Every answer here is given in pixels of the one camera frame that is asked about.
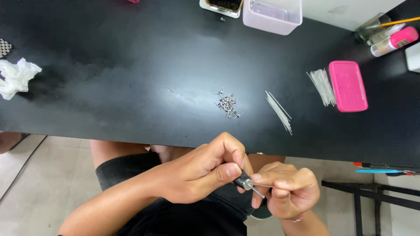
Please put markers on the person's left hand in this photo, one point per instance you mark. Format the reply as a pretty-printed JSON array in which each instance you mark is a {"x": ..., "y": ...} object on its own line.
[{"x": 193, "y": 173}]

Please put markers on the person's right hand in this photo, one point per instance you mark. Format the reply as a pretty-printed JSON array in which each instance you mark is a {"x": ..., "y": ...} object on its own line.
[{"x": 295, "y": 190}]

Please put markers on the thin metal eye pin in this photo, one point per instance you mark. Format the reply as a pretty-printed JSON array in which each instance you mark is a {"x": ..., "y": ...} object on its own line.
[{"x": 267, "y": 186}]

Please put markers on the black and silver hand tool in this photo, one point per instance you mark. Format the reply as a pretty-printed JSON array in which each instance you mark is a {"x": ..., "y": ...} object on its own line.
[{"x": 244, "y": 183}]

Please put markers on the person's right leg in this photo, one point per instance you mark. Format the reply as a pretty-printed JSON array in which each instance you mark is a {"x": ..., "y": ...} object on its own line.
[{"x": 265, "y": 159}]

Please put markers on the person's leg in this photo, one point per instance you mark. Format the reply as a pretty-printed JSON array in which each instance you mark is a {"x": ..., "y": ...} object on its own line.
[
  {"x": 114, "y": 150},
  {"x": 265, "y": 159}
]

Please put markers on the person's black shorts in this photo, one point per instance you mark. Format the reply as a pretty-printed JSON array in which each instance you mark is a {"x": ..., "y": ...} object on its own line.
[{"x": 183, "y": 219}]

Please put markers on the pile of small bent pins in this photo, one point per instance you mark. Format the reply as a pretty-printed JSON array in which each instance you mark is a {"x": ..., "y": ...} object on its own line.
[{"x": 227, "y": 103}]

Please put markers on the loose bundle of straight pins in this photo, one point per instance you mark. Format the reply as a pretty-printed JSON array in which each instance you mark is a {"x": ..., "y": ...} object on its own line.
[{"x": 279, "y": 111}]

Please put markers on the person's left leg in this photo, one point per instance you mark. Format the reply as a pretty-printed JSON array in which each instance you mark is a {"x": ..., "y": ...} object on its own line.
[{"x": 114, "y": 150}]

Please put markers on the red and black tool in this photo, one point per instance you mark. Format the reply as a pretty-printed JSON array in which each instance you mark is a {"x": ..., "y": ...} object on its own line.
[{"x": 384, "y": 166}]

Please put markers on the bagged bundle of straight pins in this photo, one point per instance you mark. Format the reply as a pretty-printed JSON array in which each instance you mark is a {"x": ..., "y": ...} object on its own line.
[{"x": 323, "y": 86}]

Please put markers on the pink plastic box lid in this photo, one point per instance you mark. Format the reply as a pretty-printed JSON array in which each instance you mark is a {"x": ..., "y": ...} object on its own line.
[{"x": 347, "y": 86}]

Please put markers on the translucent plastic container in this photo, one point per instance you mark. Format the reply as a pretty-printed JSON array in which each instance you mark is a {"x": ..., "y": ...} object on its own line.
[{"x": 272, "y": 18}]

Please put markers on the clear glass cup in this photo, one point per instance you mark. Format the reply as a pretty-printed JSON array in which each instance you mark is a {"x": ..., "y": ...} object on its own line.
[{"x": 367, "y": 31}]

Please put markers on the white box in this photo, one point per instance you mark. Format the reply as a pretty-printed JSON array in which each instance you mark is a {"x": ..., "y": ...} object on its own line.
[{"x": 414, "y": 58}]

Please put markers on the bottle with pink cap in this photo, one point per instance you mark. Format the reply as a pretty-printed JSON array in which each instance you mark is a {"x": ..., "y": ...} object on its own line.
[{"x": 395, "y": 41}]

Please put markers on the small white tube bottle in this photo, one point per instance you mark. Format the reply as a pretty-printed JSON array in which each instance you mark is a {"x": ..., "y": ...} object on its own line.
[{"x": 385, "y": 34}]

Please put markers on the small pink item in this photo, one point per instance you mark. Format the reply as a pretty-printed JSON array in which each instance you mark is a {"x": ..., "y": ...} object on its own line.
[{"x": 133, "y": 1}]

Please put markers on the yellow pencil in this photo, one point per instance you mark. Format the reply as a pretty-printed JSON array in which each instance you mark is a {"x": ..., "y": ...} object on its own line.
[{"x": 400, "y": 22}]

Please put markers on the crumpled white tissue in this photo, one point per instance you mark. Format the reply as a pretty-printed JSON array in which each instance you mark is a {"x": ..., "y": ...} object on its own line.
[{"x": 16, "y": 78}]

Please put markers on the black white checkered item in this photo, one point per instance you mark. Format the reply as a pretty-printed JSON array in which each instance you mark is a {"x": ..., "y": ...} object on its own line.
[{"x": 4, "y": 48}]

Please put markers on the black metal frame stand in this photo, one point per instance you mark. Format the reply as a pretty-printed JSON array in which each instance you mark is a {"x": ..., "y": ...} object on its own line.
[{"x": 361, "y": 191}]

